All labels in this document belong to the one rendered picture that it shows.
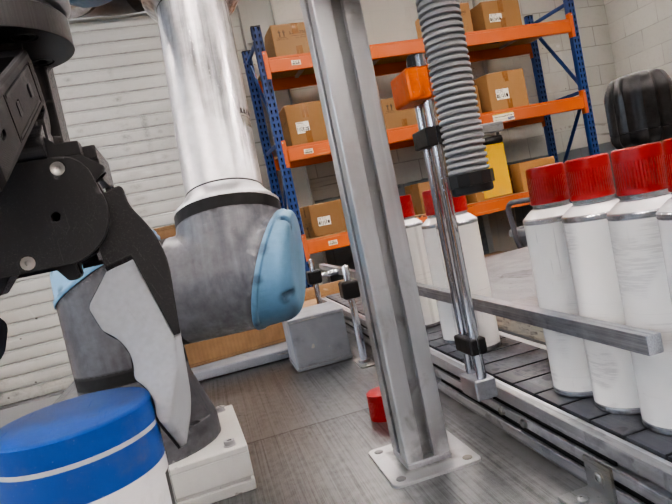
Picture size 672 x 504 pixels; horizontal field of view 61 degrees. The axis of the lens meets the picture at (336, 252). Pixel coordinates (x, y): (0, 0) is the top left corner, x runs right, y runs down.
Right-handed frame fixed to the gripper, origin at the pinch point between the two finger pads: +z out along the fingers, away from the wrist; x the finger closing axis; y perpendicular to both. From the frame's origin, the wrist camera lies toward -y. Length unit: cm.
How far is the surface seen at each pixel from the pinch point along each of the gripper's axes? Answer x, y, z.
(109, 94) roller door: 16, 456, -133
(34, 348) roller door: 111, 454, 50
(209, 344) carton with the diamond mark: -8, 82, 12
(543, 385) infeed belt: -36.2, 18.9, 11.9
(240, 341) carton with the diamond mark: -14, 83, 13
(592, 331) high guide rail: -33.9, 7.8, 4.3
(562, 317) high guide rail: -34.2, 11.4, 3.7
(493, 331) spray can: -40, 33, 10
